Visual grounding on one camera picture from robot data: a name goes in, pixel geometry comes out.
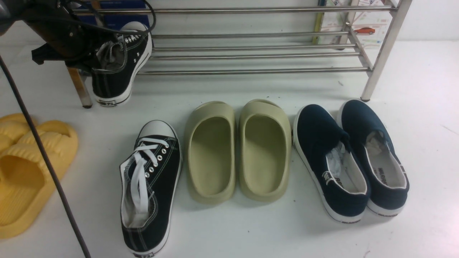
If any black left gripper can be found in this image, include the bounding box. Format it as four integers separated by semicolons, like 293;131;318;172
22;7;117;72

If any black canvas sneaker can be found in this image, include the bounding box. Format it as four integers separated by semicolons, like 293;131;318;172
91;34;152;108
119;120;183;258

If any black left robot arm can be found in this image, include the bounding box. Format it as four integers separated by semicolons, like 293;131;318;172
1;0;117;72

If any blue box behind rack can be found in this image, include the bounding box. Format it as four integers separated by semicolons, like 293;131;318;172
77;0;155;30

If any steel shoe rack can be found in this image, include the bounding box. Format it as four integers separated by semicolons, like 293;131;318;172
68;0;413;109

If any navy slip-on shoe, left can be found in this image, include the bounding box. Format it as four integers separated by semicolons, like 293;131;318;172
292;104;371;224

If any navy slip-on shoe, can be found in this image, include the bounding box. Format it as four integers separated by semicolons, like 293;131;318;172
292;104;371;224
337;100;410;218

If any navy slip-on shoe, right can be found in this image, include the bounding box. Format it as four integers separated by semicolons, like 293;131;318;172
337;100;410;218

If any yellow foam slide, left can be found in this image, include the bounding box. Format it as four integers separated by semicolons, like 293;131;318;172
0;113;30;153

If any yellow foam slide, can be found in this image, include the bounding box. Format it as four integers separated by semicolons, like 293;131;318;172
0;113;30;153
0;120;79;239

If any yellow foam slide, right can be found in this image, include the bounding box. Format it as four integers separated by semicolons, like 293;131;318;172
0;120;79;239

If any beige foam slide, left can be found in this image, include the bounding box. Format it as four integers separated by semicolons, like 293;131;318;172
185;101;236;205

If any beige foam slide, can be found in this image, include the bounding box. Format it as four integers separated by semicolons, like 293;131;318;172
185;101;236;205
239;99;292;202

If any beige foam slide, right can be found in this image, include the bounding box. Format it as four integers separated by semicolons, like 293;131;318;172
239;99;292;202

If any white box with car picture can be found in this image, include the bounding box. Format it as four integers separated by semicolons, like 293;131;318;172
314;0;392;49

